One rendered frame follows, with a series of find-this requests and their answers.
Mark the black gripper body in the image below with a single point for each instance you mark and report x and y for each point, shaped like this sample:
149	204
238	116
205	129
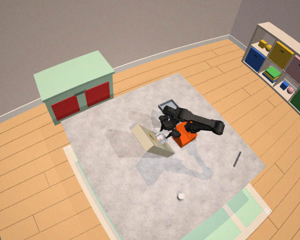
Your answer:
175	133

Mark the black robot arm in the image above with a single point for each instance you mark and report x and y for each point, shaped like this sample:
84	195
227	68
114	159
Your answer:
198	123

